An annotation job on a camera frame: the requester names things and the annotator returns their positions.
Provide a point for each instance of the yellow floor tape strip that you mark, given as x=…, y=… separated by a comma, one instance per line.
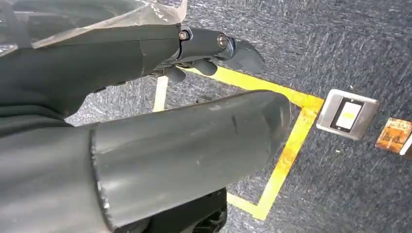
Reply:
x=286, y=160
x=241, y=202
x=257, y=84

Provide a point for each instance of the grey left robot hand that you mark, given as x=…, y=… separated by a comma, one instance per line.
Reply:
x=180, y=151

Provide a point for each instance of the silver floor socket box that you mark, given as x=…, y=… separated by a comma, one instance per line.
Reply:
x=347, y=115

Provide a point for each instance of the clear plastic sheet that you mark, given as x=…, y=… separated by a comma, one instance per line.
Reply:
x=77, y=16

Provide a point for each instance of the ribbed grey left arm sleeve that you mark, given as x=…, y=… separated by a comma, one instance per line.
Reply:
x=25, y=119

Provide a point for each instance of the pale floor tape strip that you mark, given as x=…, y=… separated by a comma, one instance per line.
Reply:
x=160, y=95

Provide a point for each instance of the black box with white edge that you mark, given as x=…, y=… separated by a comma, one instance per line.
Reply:
x=408, y=149

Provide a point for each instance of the black robot foot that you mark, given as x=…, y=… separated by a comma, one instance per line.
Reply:
x=190, y=212

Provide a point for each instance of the orange brown floor plate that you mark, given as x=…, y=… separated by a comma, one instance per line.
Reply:
x=393, y=135

